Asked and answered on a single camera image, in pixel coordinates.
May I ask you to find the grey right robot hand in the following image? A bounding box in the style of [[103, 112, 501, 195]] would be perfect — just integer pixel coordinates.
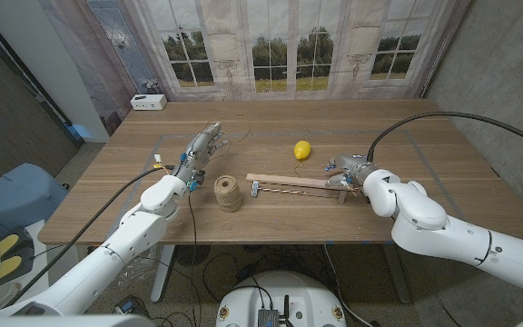
[[323, 153, 379, 190]]

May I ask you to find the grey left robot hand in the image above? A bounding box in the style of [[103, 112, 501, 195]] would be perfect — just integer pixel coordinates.
[[172, 121, 232, 183]]

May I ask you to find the jute twine spool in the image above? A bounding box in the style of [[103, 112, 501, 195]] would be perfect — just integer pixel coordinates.
[[212, 175, 243, 213]]

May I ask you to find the jute thread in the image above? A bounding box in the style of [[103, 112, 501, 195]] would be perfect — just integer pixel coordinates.
[[204, 112, 252, 160]]

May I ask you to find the wooden clip hanger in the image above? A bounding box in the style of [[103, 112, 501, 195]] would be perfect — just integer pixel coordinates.
[[245, 163, 358, 204]]

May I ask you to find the yellow toy lemon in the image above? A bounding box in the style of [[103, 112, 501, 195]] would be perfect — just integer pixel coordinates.
[[293, 140, 312, 161]]

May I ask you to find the white socket box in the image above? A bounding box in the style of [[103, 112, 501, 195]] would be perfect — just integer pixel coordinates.
[[129, 94, 168, 112]]

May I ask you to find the black floor fan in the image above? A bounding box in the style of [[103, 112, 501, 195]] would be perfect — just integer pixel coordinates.
[[174, 244, 212, 268]]

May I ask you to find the small blue plastic item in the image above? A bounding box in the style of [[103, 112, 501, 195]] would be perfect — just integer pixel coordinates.
[[64, 123, 91, 140]]

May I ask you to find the white table leg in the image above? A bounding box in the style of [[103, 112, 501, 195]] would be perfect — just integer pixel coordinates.
[[151, 244, 176, 303]]

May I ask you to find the grey table leg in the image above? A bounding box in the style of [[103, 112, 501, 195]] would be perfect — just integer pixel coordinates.
[[384, 253, 412, 304]]

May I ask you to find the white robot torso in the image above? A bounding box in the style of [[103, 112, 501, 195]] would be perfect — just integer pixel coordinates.
[[214, 270, 348, 327]]

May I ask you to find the printed window backdrop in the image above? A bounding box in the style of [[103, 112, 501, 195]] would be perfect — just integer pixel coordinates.
[[37, 0, 472, 136]]

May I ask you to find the small device with blue screen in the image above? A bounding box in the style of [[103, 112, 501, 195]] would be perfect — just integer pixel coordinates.
[[114, 297, 139, 315]]

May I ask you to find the grey radio module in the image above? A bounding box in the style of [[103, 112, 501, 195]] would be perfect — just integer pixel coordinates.
[[256, 308, 281, 327]]

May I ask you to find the white platform box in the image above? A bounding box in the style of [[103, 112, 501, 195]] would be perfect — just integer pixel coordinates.
[[0, 220, 81, 314]]

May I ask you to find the blue plastic bin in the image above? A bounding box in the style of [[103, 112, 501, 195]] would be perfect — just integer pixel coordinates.
[[0, 163, 70, 237]]

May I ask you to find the black pedal with yellow pads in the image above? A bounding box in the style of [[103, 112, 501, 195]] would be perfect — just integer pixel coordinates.
[[0, 226, 35, 286]]

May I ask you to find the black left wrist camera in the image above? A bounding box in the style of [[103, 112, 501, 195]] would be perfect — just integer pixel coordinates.
[[188, 170, 207, 192]]

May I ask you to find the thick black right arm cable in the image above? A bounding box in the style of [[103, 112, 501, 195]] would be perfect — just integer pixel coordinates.
[[366, 110, 523, 164]]

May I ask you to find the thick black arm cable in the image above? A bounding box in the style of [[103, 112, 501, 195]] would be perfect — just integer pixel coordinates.
[[2, 163, 176, 308], [366, 110, 523, 164]]

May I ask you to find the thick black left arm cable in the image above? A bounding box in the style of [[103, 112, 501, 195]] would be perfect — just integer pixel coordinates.
[[2, 163, 176, 308]]

